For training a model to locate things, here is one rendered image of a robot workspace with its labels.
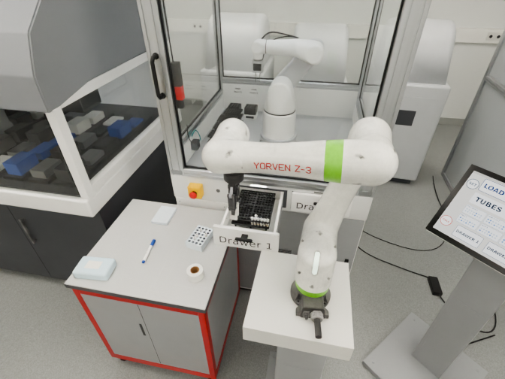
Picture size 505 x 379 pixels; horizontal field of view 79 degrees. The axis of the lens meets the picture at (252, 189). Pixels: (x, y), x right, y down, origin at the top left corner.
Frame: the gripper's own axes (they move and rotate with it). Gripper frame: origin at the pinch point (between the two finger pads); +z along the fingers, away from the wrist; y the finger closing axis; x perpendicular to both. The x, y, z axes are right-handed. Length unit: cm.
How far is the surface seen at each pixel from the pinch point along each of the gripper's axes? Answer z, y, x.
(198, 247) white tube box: 25.1, 0.7, -17.2
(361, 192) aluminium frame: 6, -30, 55
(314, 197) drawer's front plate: 11.5, -28.5, 33.6
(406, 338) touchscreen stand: 97, -12, 101
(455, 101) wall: 77, -340, 226
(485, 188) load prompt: -14, -16, 94
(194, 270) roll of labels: 25.7, 12.8, -15.2
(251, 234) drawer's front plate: 12.2, 0.5, 7.3
